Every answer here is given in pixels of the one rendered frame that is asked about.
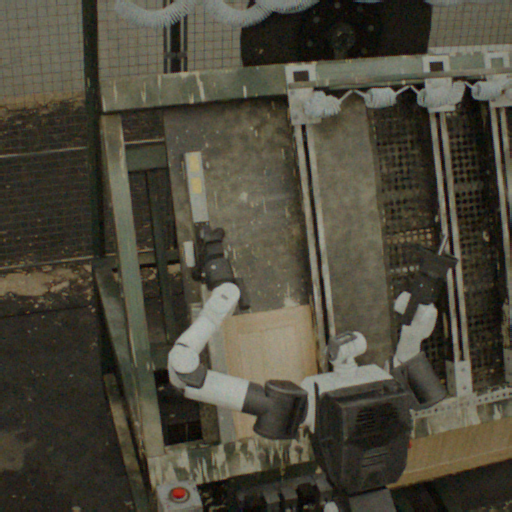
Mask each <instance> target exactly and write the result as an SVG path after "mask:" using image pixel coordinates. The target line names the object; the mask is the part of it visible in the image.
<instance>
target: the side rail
mask: <svg viewBox="0 0 512 512"><path fill-rule="evenodd" d="M99 126H100V134H101V142H102V150H103V158H104V166H105V174H106V182H107V190H108V198H109V207H110V215H111V223H112V231H113V239H114V247H115V255H116V264H117V272H118V280H119V288H120V296H121V304H122V312H124V321H125V328H126V337H127V345H128V353H129V361H130V369H131V377H133V385H134V393H135V402H136V409H137V418H138V425H139V427H140V433H141V441H142V449H143V451H146V456H147V457H155V456H160V455H164V454H165V451H164V443H163V435H162V427H161V419H160V412H159V410H158V403H157V395H156V386H155V378H154V370H153V362H152V353H150V345H149V337H148V328H147V321H146V312H145V303H144V296H143V287H142V279H140V271H139V262H138V254H137V245H136V238H135V229H134V220H133V213H132V204H131V196H130V188H129V180H128V171H127V164H126V155H125V146H124V139H123V131H122V122H121V114H120V113H119V114H116V115H101V117H99Z"/></svg>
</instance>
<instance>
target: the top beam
mask: <svg viewBox="0 0 512 512"><path fill-rule="evenodd" d="M491 52H492V53H503V52H508V57H509V65H510V67H511V66H512V50H500V51H493V50H488V51H476V52H464V53H457V52H451V53H439V54H426V55H414V56H411V55H401V56H389V57H376V58H364V59H351V60H337V61H332V60H324V61H312V62H299V63H286V64H273V65H260V66H247V67H235V68H233V69H222V70H209V71H196V72H183V73H170V74H158V75H146V76H145V77H132V78H120V79H107V80H100V83H97V85H96V94H97V102H98V110H99V114H100V115H103V114H108V113H121V114H124V113H127V112H136V111H148V110H158V109H170V108H182V107H193V106H196V105H204V104H216V103H227V102H239V101H251V100H261V99H273V98H285V97H288V92H287V83H286V74H285V66H291V65H304V64H313V65H315V72H316V80H323V79H336V78H348V77H359V78H360V76H363V77H371V76H383V75H396V74H407V73H419V72H424V71H423V63H422V60H421V57H430V56H442V55H448V60H449V66H450V70H451V71H454V70H465V69H476V68H479V69H484V59H483V58H484V57H483V53H491ZM490 65H491V68H500V67H504V65H503V63H502V58H492V59H490ZM467 79H468V80H465V81H464V80H461V81H462V83H463V84H464V82H466V83H476V82H479V81H482V82H487V79H486V75H482V76H471V75H470V77H469V76H467ZM406 86H408V87H410V86H413V87H421V86H425V80H419V79H413V80H402V81H390V82H379V83H367V84H356V85H344V86H332V87H329V90H328V91H321V92H323V93H325V94H330V93H342V92H349V91H350V90H351V91H352V92H353V90H355V89H356V90H358V91H364V90H370V89H371V88H376V89H377V88H378V89H379V88H386V87H389V88H397V89H398V87H400V88H405V87H406Z"/></svg>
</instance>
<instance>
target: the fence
mask: <svg viewBox="0 0 512 512"><path fill-rule="evenodd" d="M189 156H198V160H199V168H200V171H198V172H190V166H189V158H188V157H189ZM183 157H184V165H185V174H186V182H187V191H188V200H189V208H190V217H191V226H192V234H193V243H194V252H195V260H196V269H199V270H200V266H199V257H197V248H196V240H195V231H194V222H198V221H206V220H208V213H207V204H206V195H205V187H204V178H203V170H202V160H201V152H189V153H184V155H183ZM195 177H201V186H202V193H193V192H192V184H191V178H195ZM199 286H200V295H201V303H203V308H204V306H205V304H206V303H207V301H208V299H209V298H210V297H212V293H213V292H210V291H208V290H207V286H206V284H202V283H201V281H200V282H199ZM206 347H207V355H208V364H210V370H213V371H217V373H220V374H225V375H228V372H227V362H226V353H225V345H224V336H222V327H221V324H220V326H219V327H218V329H217V331H216V332H215V333H214V334H213V336H212V337H211V338H209V339H208V341H207V342H206ZM214 407H215V415H216V423H217V432H218V440H220V442H221V443H227V442H232V441H237V440H236V431H235V423H233V414H232V410H230V409H227V408H223V407H218V406H215V404H214Z"/></svg>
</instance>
